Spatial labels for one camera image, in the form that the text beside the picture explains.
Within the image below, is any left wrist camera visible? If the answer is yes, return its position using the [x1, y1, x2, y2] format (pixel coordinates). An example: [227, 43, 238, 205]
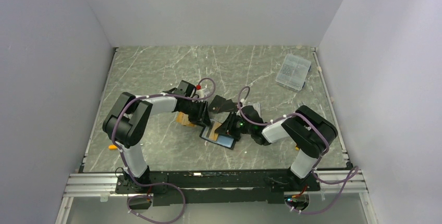
[194, 84, 211, 98]

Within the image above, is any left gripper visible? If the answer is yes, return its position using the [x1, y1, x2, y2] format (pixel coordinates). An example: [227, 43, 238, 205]
[182, 99, 212, 129]

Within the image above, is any clear plastic screw box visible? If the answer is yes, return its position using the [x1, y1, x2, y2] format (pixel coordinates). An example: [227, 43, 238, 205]
[275, 54, 312, 91]

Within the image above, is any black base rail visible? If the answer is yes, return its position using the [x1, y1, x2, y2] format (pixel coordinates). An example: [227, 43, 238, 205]
[115, 169, 321, 206]

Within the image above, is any aluminium frame rail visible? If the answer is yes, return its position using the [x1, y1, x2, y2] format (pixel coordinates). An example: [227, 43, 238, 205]
[63, 173, 369, 199]

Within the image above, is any black leather card holder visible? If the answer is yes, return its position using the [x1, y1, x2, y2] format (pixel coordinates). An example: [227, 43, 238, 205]
[200, 119, 236, 150]

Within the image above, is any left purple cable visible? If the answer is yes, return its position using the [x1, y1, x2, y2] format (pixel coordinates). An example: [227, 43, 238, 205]
[111, 77, 217, 224]

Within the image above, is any purple cable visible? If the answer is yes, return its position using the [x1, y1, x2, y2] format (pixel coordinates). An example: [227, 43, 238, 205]
[237, 86, 360, 216]
[111, 77, 217, 224]

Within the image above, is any gold card stack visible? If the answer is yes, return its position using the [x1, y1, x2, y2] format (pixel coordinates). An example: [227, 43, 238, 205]
[176, 112, 195, 127]

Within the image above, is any black card stack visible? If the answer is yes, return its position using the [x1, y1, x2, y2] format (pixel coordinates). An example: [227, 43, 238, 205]
[208, 95, 237, 114]

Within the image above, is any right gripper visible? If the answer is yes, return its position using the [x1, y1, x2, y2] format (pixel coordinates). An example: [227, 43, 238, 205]
[214, 112, 253, 139]

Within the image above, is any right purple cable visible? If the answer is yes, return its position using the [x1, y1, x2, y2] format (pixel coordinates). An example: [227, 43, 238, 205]
[237, 86, 360, 216]

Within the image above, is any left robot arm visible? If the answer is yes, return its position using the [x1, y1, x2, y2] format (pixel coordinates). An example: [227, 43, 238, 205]
[102, 80, 214, 193]

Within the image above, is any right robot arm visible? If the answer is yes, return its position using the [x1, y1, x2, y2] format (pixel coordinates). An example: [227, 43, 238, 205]
[214, 105, 338, 190]

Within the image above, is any silver card stack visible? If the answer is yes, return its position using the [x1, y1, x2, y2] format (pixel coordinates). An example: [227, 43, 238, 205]
[248, 103, 261, 114]

